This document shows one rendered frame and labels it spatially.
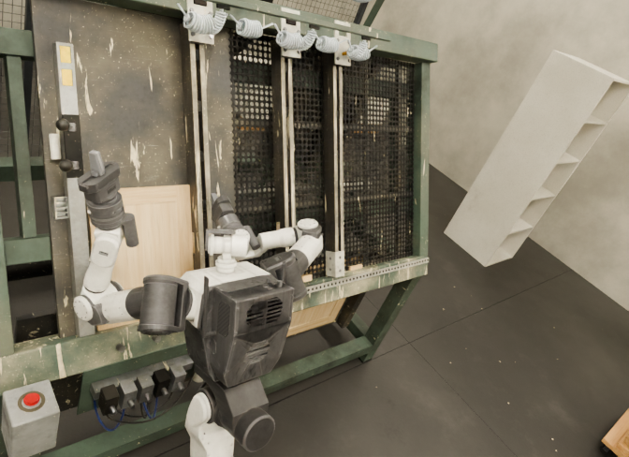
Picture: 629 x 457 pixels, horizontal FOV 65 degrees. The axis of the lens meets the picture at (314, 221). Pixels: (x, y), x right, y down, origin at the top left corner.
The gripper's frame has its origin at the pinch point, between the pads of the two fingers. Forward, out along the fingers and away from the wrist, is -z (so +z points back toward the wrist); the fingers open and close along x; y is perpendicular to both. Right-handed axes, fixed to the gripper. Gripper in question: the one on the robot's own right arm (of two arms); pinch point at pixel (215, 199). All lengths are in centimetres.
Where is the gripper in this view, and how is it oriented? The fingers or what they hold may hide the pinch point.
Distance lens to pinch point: 195.9
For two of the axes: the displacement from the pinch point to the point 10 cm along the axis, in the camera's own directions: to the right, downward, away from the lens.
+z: 4.9, 7.5, -4.5
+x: 4.5, -6.6, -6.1
